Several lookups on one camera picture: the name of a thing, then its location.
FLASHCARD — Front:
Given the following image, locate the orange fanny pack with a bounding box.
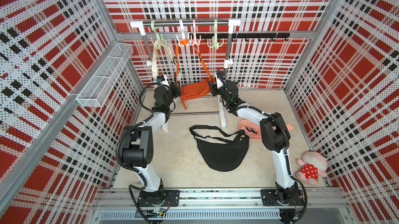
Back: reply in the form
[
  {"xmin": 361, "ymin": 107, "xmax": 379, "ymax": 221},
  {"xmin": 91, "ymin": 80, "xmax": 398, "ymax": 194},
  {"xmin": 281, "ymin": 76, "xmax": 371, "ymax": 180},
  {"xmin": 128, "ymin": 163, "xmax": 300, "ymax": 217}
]
[{"xmin": 174, "ymin": 39, "xmax": 215, "ymax": 110}]

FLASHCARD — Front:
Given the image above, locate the pink fanny pack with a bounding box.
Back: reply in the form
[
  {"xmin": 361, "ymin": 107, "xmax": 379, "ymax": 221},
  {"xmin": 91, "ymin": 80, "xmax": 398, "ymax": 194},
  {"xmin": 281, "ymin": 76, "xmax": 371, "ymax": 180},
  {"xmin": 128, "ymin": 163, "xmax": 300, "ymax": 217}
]
[{"xmin": 237, "ymin": 118, "xmax": 294, "ymax": 140}]

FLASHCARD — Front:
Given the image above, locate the black fanny pack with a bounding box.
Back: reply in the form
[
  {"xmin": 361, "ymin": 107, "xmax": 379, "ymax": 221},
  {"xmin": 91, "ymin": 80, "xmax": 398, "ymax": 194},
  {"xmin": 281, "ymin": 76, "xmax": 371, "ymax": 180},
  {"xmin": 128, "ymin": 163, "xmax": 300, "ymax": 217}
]
[{"xmin": 190, "ymin": 125, "xmax": 249, "ymax": 172}]

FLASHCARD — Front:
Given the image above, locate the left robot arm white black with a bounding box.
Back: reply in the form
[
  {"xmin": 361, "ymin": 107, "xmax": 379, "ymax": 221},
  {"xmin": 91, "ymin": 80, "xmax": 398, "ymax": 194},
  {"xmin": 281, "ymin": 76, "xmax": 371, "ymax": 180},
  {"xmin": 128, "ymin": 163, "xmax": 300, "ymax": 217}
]
[{"xmin": 115, "ymin": 82, "xmax": 181, "ymax": 206}]

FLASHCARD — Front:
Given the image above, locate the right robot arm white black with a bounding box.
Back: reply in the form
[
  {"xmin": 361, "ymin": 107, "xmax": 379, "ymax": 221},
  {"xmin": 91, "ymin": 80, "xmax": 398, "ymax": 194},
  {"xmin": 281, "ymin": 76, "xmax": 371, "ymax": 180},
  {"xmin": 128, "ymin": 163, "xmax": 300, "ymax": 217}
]
[{"xmin": 209, "ymin": 70, "xmax": 308, "ymax": 208}]

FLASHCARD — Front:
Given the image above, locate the light green hook right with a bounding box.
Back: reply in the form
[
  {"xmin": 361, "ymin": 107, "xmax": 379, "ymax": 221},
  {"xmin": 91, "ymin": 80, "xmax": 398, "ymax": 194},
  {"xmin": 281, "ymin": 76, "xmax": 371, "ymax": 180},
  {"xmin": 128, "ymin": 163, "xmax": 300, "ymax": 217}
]
[{"xmin": 207, "ymin": 19, "xmax": 224, "ymax": 50}]

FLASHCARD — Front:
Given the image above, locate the light green hook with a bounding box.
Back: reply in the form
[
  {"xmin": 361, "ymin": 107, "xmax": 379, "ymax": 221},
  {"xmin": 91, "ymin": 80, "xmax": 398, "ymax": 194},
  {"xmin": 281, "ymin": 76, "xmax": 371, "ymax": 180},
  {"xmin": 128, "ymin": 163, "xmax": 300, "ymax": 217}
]
[
  {"xmin": 207, "ymin": 19, "xmax": 224, "ymax": 50},
  {"xmin": 150, "ymin": 20, "xmax": 168, "ymax": 50}
]

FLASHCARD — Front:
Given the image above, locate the light green hook left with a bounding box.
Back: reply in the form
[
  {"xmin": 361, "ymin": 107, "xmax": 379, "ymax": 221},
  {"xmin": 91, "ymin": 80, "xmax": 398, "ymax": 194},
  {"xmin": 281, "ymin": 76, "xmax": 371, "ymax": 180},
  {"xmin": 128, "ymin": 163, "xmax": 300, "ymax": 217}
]
[{"xmin": 150, "ymin": 20, "xmax": 168, "ymax": 50}]

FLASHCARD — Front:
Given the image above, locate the pink hook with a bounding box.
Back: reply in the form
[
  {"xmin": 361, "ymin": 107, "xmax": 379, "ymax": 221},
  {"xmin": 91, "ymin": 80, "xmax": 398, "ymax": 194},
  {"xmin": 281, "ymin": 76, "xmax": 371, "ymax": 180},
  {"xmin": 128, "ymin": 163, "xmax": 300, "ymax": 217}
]
[{"xmin": 189, "ymin": 19, "xmax": 202, "ymax": 47}]

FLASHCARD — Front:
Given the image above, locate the white hook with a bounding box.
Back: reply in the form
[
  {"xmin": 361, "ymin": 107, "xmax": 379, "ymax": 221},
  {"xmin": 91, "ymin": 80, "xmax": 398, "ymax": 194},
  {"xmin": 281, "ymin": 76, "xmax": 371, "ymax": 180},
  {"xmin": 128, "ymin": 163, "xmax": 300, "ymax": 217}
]
[{"xmin": 176, "ymin": 19, "xmax": 189, "ymax": 47}]

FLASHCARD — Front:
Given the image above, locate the cream fanny pack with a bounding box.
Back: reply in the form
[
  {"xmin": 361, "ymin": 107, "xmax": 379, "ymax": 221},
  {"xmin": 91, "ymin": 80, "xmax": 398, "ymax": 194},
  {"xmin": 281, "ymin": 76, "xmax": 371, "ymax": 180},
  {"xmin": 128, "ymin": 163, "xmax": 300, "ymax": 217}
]
[{"xmin": 151, "ymin": 40, "xmax": 175, "ymax": 81}]

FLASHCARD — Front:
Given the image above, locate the garment rack steel white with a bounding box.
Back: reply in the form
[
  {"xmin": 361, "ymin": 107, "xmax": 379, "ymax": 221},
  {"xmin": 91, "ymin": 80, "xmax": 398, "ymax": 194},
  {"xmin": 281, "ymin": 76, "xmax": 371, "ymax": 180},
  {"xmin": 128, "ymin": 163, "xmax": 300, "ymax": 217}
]
[{"xmin": 130, "ymin": 19, "xmax": 242, "ymax": 133}]

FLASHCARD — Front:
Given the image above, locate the pink plush toy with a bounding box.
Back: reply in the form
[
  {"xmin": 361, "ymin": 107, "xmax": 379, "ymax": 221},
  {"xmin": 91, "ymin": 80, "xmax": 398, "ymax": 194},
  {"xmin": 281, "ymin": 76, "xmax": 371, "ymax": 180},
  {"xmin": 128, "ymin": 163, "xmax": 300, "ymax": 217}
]
[{"xmin": 296, "ymin": 151, "xmax": 328, "ymax": 186}]

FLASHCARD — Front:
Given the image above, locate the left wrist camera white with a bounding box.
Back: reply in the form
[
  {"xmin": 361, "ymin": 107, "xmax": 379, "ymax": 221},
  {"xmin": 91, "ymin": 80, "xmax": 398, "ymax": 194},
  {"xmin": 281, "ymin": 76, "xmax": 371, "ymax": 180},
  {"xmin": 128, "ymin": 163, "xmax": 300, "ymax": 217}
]
[{"xmin": 156, "ymin": 74, "xmax": 169, "ymax": 86}]

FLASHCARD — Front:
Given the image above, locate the black wall hook rail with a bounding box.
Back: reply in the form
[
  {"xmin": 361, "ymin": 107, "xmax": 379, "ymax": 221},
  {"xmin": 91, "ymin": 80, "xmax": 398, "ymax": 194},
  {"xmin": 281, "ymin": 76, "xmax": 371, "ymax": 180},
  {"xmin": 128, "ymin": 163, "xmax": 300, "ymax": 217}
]
[{"xmin": 196, "ymin": 32, "xmax": 291, "ymax": 40}]

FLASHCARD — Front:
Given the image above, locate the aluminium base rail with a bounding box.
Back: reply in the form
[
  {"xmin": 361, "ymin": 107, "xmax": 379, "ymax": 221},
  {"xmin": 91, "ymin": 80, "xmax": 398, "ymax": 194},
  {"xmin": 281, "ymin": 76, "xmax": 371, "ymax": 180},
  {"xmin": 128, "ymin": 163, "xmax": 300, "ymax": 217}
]
[{"xmin": 88, "ymin": 188, "xmax": 356, "ymax": 224}]

